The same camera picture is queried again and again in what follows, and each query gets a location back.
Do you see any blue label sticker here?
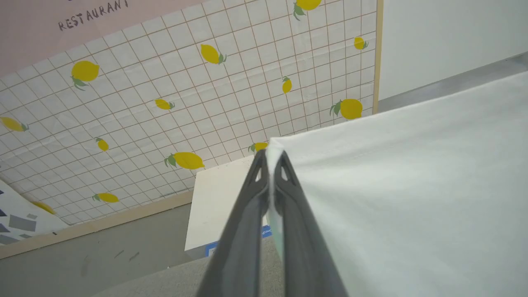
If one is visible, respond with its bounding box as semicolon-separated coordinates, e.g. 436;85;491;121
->
205;225;273;257

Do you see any blue and white t-shirt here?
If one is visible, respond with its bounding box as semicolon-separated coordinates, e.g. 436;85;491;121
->
264;72;528;297

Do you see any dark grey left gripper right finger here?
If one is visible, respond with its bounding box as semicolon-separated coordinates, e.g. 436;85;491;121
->
273;151;348;297

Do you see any terrazzo print panel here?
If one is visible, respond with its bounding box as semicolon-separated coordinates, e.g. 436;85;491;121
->
0;179;71;247

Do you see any white rectangular box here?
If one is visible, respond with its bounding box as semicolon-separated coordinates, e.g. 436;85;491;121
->
184;155;273;253

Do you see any lemon print tile partition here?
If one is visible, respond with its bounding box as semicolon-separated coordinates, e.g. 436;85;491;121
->
0;0;384;260

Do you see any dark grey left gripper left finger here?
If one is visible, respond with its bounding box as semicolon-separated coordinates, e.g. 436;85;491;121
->
196;149;269;297

